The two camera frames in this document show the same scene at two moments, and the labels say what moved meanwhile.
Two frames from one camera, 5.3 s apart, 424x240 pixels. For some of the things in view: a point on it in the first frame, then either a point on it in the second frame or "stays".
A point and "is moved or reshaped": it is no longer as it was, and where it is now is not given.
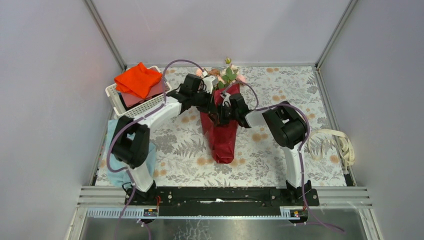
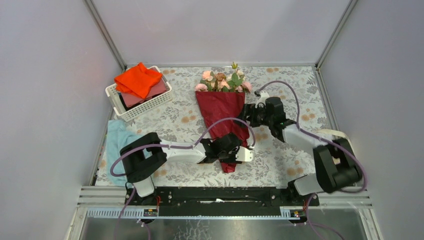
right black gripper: x=219 y=117 -> x=249 y=110
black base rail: x=221 y=201 stays
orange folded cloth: x=139 y=80 stays
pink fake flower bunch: x=240 y=77 -> x=244 y=86
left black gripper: x=208 y=107 -> x=232 y=160
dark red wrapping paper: x=221 y=137 is moved or reshaped
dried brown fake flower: x=214 y=72 -> x=220 y=82
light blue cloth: x=117 y=172 stays
